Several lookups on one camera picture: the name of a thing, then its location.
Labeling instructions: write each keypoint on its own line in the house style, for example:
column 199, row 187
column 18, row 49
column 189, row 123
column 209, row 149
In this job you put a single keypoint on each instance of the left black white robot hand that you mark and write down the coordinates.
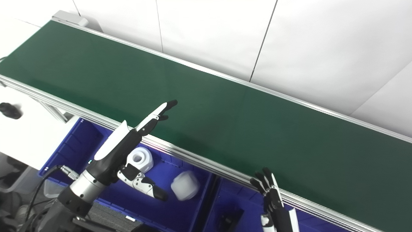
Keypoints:
column 112, row 151

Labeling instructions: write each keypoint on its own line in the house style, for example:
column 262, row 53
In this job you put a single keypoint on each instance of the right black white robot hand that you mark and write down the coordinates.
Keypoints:
column 275, row 199

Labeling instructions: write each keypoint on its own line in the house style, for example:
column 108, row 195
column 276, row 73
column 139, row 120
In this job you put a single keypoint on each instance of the white round plastic part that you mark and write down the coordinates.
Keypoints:
column 185, row 186
column 145, row 164

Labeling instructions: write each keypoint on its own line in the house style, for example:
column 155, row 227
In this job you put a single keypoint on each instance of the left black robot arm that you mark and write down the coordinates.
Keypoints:
column 80, row 187

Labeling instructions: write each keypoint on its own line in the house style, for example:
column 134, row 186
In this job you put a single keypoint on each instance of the blue plastic bin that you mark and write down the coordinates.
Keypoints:
column 238, row 199
column 74, row 141

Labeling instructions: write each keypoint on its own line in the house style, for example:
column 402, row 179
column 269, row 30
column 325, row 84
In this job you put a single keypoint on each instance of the green conveyor belt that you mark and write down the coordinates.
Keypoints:
column 193, row 159
column 193, row 96

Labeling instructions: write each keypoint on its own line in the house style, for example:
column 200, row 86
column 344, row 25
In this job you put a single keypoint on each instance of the black plastic part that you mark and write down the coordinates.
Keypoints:
column 10, row 111

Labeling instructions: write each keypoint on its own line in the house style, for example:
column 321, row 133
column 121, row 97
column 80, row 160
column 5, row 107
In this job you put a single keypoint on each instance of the white table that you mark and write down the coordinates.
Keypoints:
column 32, row 138

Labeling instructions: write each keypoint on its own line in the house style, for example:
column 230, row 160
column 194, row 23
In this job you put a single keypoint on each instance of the black robot torso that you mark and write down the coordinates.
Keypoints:
column 141, row 228

